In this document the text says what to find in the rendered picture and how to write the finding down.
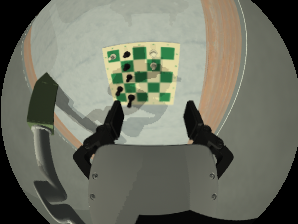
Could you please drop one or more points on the green and cream chessboard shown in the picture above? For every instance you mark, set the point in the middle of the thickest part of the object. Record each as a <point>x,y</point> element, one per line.
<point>150,87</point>

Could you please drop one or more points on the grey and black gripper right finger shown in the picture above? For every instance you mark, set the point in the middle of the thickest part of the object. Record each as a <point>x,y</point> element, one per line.
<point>202,134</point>

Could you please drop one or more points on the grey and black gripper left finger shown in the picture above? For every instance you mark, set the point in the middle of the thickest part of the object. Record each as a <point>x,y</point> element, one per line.
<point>105,134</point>

